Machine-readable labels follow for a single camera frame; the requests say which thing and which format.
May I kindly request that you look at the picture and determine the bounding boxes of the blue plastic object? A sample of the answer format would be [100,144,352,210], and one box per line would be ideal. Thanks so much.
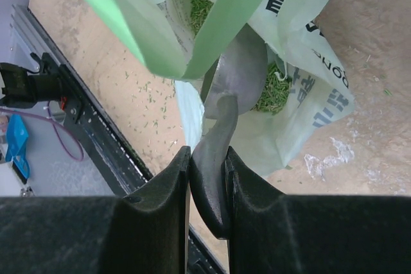
[5,114,30,184]

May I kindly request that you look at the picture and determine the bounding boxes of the green litter pellets pile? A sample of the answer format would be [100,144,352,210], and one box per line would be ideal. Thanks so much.
[190,0,292,115]

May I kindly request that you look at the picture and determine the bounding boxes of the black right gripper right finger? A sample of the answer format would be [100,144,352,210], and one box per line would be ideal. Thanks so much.
[225,149,410,273]

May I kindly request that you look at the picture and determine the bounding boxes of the silver metal scoop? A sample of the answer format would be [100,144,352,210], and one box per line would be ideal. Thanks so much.
[189,24,268,239]

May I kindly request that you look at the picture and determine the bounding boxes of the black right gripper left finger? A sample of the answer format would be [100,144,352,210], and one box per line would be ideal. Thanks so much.
[1,146,191,273]

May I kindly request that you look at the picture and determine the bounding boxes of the green cat litter bag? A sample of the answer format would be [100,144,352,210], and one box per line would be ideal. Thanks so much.
[86,0,354,176]

